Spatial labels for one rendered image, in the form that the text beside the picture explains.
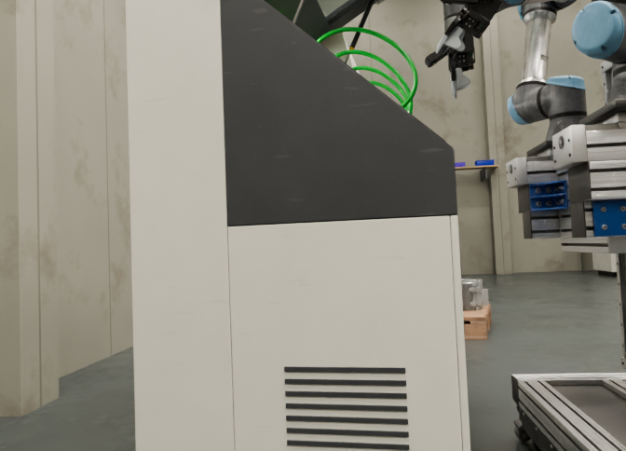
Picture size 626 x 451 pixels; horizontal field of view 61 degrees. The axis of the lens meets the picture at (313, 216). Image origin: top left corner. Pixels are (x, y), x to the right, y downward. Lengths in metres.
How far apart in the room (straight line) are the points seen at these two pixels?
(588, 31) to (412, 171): 0.51
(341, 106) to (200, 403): 0.84
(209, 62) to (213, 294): 0.61
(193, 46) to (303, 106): 0.35
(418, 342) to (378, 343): 0.10
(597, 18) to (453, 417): 0.97
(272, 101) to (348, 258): 0.45
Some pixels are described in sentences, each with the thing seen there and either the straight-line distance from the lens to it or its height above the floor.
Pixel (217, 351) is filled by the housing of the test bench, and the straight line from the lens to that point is 1.44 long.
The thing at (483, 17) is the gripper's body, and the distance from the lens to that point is 1.69.
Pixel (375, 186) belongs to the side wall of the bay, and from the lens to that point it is 1.32.
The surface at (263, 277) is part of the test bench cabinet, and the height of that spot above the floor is 0.66.
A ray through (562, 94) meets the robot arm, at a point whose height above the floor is 1.20.
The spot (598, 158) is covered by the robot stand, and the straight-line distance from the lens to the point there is 1.44.
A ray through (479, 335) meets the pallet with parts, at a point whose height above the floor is 0.03.
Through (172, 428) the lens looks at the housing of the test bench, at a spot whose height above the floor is 0.27.
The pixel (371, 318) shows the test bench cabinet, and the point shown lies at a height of 0.55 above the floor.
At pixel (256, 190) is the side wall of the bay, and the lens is 1.38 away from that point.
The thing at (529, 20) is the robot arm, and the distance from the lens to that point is 2.26.
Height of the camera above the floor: 0.73
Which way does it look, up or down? 3 degrees up
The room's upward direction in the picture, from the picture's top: 2 degrees counter-clockwise
